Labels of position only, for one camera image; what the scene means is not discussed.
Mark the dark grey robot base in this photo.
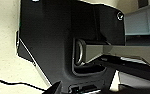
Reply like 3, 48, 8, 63
14, 0, 127, 94

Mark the thin dark robot cable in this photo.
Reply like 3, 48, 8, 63
0, 78, 47, 94

